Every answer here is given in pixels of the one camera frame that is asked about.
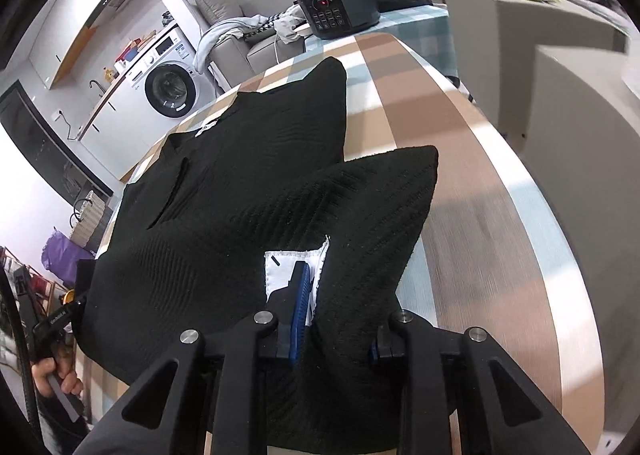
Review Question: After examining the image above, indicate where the dark glass door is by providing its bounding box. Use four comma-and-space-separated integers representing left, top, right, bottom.
0, 82, 113, 201

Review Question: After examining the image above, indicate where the brown blue checked tablecloth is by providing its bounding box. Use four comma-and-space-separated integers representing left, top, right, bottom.
75, 32, 601, 455

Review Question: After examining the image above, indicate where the grey low cabinet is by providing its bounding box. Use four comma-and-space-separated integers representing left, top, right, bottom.
442, 0, 628, 136
522, 42, 640, 286

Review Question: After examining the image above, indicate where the black pressure cooker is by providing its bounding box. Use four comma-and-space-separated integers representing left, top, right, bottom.
292, 0, 382, 40

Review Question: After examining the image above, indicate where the woven laundry basket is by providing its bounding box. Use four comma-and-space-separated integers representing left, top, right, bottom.
70, 190, 108, 243

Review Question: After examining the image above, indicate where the light grey blanket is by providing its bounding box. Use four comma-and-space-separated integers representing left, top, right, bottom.
194, 15, 268, 73

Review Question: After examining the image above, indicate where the white washing machine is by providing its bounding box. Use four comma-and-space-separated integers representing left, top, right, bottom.
122, 24, 216, 118

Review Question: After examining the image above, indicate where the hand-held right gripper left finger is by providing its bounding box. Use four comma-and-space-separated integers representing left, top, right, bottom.
75, 261, 313, 455

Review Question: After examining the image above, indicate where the black cable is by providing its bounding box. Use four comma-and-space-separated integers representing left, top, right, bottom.
0, 267, 38, 436

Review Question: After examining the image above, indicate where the wooden shoe rack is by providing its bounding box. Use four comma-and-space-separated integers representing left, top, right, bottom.
0, 245, 66, 336

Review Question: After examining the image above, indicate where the pale grey garment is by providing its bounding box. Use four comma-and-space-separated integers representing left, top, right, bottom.
272, 5, 307, 43

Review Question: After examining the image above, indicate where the black knit sweater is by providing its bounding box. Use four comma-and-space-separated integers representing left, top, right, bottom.
75, 56, 440, 453

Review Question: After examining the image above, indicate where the grey sofa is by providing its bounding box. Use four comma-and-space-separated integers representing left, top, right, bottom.
194, 0, 321, 88

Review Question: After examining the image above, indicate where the person's left hand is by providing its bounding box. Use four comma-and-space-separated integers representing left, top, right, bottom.
31, 359, 83, 398

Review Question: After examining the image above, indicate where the white wall cabinet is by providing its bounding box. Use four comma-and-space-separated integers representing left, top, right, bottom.
27, 0, 121, 91

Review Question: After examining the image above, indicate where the blue checked side table cloth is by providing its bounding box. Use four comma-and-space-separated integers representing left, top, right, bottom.
300, 2, 458, 86

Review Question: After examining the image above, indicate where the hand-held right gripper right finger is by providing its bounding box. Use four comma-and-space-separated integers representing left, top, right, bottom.
369, 309, 593, 455

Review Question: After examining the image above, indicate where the houndstooth pillow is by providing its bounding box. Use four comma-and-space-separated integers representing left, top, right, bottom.
242, 12, 281, 38

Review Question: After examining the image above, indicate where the purple bag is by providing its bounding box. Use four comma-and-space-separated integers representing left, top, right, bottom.
41, 230, 93, 288

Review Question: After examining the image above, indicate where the white kitchen counter cabinet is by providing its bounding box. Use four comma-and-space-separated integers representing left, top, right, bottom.
80, 60, 151, 181

